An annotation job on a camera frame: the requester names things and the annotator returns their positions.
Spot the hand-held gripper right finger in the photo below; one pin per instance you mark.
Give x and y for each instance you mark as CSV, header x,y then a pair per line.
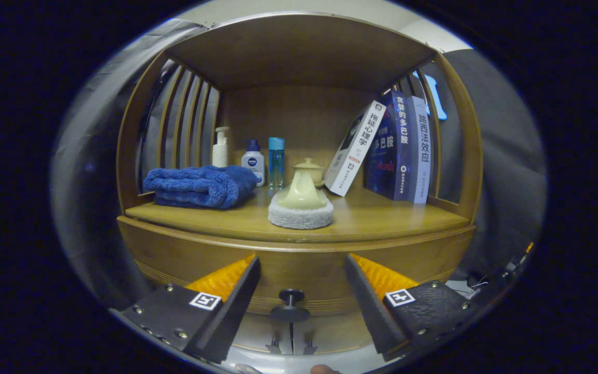
x,y
371,311

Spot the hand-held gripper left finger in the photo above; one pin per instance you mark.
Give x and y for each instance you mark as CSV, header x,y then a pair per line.
x,y
234,317

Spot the wooden cabinet door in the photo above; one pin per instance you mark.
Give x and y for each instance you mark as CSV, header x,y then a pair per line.
x,y
330,332
262,335

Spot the wooden countertop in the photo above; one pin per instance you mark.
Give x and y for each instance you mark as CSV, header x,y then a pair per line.
x,y
382,218

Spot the wooden cabinet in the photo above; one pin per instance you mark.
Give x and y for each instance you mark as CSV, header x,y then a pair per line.
x,y
299,119

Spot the folded blue towel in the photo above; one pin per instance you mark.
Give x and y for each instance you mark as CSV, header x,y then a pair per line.
x,y
200,187

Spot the black and orange device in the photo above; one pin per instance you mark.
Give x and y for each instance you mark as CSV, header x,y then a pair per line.
x,y
514,270

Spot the cream lidded tea cup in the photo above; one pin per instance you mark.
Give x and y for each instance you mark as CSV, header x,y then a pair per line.
x,y
315,170

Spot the dark blue book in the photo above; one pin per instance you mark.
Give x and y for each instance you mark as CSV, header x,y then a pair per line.
x,y
390,156

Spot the white bottle with blue cap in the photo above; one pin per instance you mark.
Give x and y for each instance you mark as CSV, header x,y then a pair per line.
x,y
253,161

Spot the clear blue bottle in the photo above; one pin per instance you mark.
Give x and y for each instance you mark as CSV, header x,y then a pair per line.
x,y
276,163

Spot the white book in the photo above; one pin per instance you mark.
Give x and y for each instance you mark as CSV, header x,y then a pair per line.
x,y
353,150

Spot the pale lavender book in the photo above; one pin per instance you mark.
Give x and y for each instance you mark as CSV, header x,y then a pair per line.
x,y
421,156

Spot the white pump bottle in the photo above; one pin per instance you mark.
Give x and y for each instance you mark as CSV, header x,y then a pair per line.
x,y
220,153

